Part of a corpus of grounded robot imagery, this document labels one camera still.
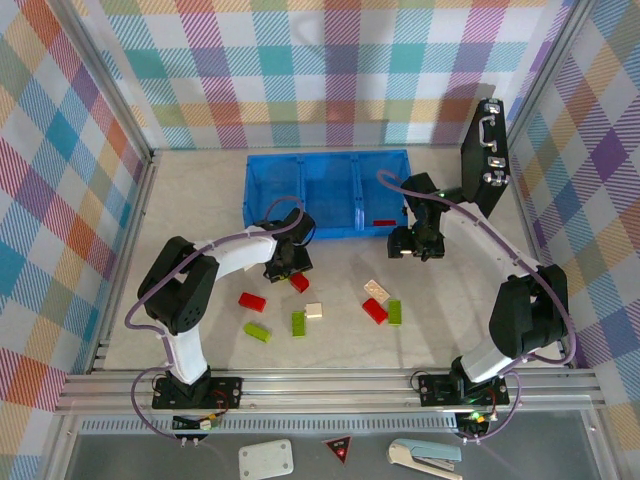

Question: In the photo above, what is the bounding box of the aluminium corner post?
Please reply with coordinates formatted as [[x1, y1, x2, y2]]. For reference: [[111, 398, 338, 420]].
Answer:
[[49, 0, 156, 161], [504, 0, 596, 146]]

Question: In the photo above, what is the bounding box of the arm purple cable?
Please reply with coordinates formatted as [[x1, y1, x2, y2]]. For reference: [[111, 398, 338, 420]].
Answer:
[[123, 196, 306, 444], [375, 169, 577, 446]]

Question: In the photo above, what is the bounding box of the blue three-compartment bin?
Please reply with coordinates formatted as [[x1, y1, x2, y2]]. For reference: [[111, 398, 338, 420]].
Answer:
[[242, 149, 412, 241]]

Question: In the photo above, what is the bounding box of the grey slotted cable duct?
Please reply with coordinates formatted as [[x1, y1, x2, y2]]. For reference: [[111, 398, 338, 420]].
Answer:
[[79, 418, 464, 435]]

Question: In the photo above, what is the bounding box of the long red lego brick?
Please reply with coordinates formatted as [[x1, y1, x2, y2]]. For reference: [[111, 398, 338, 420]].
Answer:
[[237, 292, 268, 313], [361, 298, 389, 325]]

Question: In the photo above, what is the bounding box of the white rectangular plate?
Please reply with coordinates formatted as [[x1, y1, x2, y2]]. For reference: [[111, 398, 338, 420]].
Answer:
[[238, 438, 295, 479]]

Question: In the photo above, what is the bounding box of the black case with metal handle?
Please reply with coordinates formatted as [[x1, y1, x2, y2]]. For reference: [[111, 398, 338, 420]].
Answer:
[[459, 98, 511, 219]]

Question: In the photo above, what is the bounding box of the white lego plate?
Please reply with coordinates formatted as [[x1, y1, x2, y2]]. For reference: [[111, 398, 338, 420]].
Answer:
[[363, 279, 391, 304]]

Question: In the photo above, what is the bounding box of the small connector module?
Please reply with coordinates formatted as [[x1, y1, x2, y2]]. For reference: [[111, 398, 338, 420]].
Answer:
[[455, 410, 490, 437], [172, 413, 222, 432]]

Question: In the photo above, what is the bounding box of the aluminium side rail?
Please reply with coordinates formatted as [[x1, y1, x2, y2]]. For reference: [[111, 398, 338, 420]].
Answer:
[[87, 149, 164, 374]]

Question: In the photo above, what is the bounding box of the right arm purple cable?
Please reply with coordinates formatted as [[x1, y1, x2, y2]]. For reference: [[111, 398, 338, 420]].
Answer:
[[375, 169, 577, 446]]

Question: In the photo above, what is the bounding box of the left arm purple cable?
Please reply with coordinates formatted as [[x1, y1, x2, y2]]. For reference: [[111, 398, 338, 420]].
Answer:
[[123, 196, 306, 444]]

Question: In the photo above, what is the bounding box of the red black triangle emblem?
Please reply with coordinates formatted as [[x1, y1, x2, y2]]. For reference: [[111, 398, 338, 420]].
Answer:
[[322, 435, 353, 466]]

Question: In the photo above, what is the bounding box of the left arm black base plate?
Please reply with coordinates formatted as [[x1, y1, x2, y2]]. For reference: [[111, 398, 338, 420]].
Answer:
[[152, 375, 244, 411]]

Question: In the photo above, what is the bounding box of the wide aluminium base rail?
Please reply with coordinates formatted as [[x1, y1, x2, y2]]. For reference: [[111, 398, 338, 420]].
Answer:
[[54, 369, 606, 416]]

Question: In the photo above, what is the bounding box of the light blue stapler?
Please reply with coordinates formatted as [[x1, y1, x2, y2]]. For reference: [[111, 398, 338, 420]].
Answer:
[[387, 438, 463, 474]]

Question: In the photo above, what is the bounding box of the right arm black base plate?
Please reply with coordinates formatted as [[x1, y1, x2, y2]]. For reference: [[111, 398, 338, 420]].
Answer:
[[417, 372, 510, 407]]

